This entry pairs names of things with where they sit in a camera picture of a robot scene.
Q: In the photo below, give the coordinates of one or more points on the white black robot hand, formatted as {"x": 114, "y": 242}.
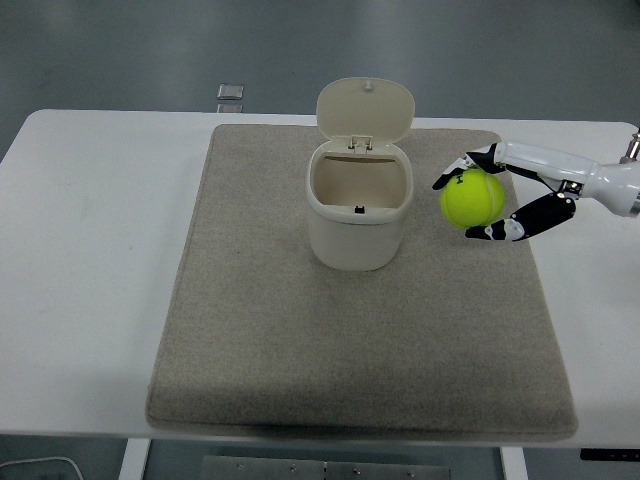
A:
{"x": 610, "y": 182}

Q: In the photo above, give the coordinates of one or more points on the yellow tennis ball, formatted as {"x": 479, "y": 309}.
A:
{"x": 470, "y": 200}

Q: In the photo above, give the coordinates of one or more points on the cream bin with hinged lid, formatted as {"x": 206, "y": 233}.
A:
{"x": 356, "y": 240}

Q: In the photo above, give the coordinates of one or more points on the black table control panel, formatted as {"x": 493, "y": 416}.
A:
{"x": 610, "y": 455}

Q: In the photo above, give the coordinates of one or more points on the white table leg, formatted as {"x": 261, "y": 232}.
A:
{"x": 512, "y": 464}
{"x": 134, "y": 460}

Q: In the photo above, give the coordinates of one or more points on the grey felt mat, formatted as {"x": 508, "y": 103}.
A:
{"x": 350, "y": 340}

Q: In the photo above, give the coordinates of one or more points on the silver floor plate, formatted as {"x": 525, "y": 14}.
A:
{"x": 230, "y": 92}
{"x": 229, "y": 108}

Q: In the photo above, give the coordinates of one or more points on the grey metal plate with screws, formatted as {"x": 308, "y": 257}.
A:
{"x": 325, "y": 470}

